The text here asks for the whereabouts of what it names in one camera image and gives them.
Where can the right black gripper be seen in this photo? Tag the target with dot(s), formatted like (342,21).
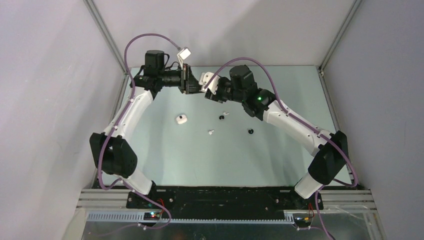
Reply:
(210,95)

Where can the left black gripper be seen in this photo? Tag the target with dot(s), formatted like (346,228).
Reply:
(189,83)

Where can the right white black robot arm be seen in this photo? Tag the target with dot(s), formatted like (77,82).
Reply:
(329,150)

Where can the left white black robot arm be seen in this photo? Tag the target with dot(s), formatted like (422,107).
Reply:
(111,149)

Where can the white earbud charging case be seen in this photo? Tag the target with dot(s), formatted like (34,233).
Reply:
(181,119)

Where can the left controller circuit board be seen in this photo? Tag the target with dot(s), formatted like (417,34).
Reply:
(151,216)

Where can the controller circuit board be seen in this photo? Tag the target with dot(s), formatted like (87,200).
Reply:
(303,223)
(151,216)

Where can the right controller circuit board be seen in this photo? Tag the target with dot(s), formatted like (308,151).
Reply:
(303,223)

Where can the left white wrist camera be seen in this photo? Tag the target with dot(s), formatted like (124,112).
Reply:
(183,54)

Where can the grey slotted cable duct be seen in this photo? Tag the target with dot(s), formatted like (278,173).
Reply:
(135,217)

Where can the aluminium frame rail front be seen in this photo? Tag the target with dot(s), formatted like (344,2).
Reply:
(334,201)

